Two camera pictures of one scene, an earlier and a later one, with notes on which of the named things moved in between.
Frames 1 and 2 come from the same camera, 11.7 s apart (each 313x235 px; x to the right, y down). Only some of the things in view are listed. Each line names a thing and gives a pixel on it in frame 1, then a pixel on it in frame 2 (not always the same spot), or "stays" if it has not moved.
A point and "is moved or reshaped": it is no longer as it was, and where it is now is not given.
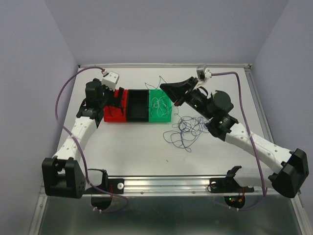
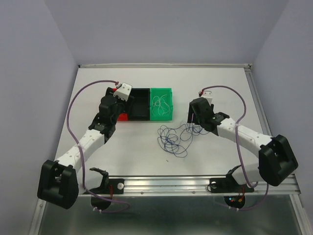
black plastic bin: (138, 105) stays
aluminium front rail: (176, 186) stays
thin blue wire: (185, 129) is moved or reshaped
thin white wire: (159, 106) stays
